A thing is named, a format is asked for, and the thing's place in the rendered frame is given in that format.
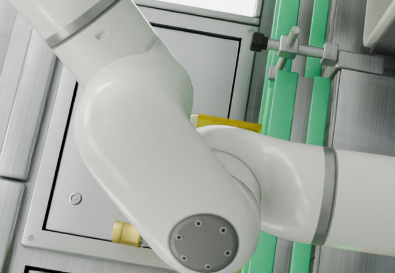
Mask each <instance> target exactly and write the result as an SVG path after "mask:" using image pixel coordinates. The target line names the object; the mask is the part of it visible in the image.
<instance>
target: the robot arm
mask: <svg viewBox="0 0 395 273"><path fill-rule="evenodd" d="M6 1H7V3H9V4H10V6H11V7H13V8H14V9H15V10H16V11H17V12H18V13H19V14H20V15H21V16H22V17H23V18H24V19H25V20H26V21H28V22H29V23H30V25H31V26H32V27H33V28H34V29H35V30H36V31H37V32H38V34H40V36H41V37H42V39H43V40H44V41H45V42H46V43H47V45H48V46H49V47H50V48H51V49H52V50H53V51H54V53H55V54H56V55H57V57H58V58H59V59H60V60H61V62H62V63H63V64H64V65H65V67H66V68H67V69H68V71H69V72H70V73H71V74H72V76H73V77H74V78H75V79H76V81H77V82H78V83H79V85H80V86H81V87H82V88H83V90H84V91H83V93H82V95H81V96H80V98H79V100H78V103H77V105H76V108H75V113H74V116H73V135H74V138H75V144H76V147H77V149H78V152H79V154H80V156H81V158H82V160H83V163H84V164H85V166H86V168H87V169H88V171H89V172H90V174H91V175H92V176H93V178H94V179H95V181H96V182H97V183H98V184H99V185H100V187H101V188H102V189H103V190H104V191H105V193H106V194H107V195H108V197H109V198H110V199H111V200H112V201H113V203H114V204H115V205H116V206H117V207H118V208H119V210H120V211H121V212H122V213H123V214H124V216H125V217H126V218H127V220H128V221H129V222H130V223H131V224H132V225H133V227H134V228H135V229H136V230H137V231H138V233H139V234H140V235H141V237H142V238H143V239H144V240H145V241H146V242H147V244H148V245H149V246H150V247H151V248H152V249H153V250H154V251H155V253H156V254H157V255H158V256H159V257H160V258H161V259H162V260H163V261H165V262H166V263H167V264H168V265H169V266H170V267H172V268H173V269H175V270H177V271H178V272H180V273H237V272H238V271H240V270H241V269H242V268H243V267H244V266H245V265H246V264H247V263H248V262H249V260H250V259H251V257H252V256H253V254H254V252H255V250H256V247H257V244H258V242H259V237H260V230H261V231H263V232H266V233H268V234H271V235H274V236H276V237H279V238H283V239H286V240H289V241H294V242H299V243H302V244H310V245H318V246H321V247H329V248H337V249H345V250H349V251H357V252H366V253H371V254H379V255H387V256H391V257H395V157H392V156H387V155H379V154H371V153H366V152H358V151H349V150H344V149H337V148H331V147H323V146H318V145H310V144H303V143H299V142H293V141H287V140H284V139H279V138H274V137H271V136H267V135H263V134H259V133H257V132H253V131H249V130H246V129H242V128H238V127H234V126H227V125H207V126H202V127H199V128H196V129H195V127H194V126H193V125H192V123H191V122H190V117H191V114H192V108H193V86H192V82H191V80H190V76H189V75H188V73H187V72H186V70H185V69H184V67H183V66H182V64H181V63H180V62H179V61H178V59H177V58H176V57H175V56H174V54H173V53H172V52H171V51H170V49H169V48H168V47H167V46H166V44H165V43H164V42H163V41H162V39H161V38H160V36H159V35H158V34H157V33H156V31H155V30H154V29H153V28H152V26H151V25H150V23H149V22H148V20H147V19H146V18H145V17H144V15H143V13H141V11H140V10H139V8H138V7H137V6H136V4H135V3H134V2H133V0H6Z"/></svg>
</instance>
